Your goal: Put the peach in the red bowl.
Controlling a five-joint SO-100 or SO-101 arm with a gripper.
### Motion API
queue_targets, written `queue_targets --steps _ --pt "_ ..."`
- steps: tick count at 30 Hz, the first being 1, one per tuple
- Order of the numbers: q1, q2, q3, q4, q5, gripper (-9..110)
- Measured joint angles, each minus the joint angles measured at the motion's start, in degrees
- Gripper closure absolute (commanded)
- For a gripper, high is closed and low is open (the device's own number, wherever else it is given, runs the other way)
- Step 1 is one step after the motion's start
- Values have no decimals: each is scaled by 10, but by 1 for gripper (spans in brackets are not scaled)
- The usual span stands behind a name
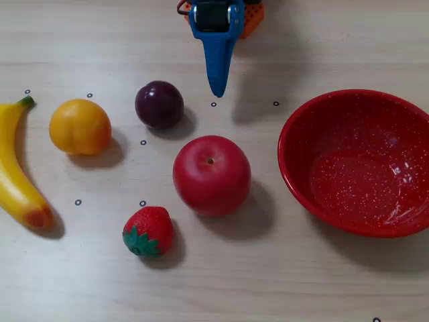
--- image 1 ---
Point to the blue gripper black motor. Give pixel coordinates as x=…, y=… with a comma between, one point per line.
x=215, y=41

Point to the orange yellow toy peach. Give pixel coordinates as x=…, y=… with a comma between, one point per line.
x=80, y=126

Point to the red speckled enamel bowl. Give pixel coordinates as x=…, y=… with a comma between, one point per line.
x=358, y=164

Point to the dark purple toy plum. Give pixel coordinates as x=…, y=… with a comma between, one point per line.
x=159, y=104

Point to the red toy apple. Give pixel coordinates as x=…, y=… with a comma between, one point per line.
x=212, y=175

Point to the red toy strawberry green leaves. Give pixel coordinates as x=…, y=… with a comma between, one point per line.
x=149, y=231

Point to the yellow toy banana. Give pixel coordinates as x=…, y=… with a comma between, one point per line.
x=15, y=167

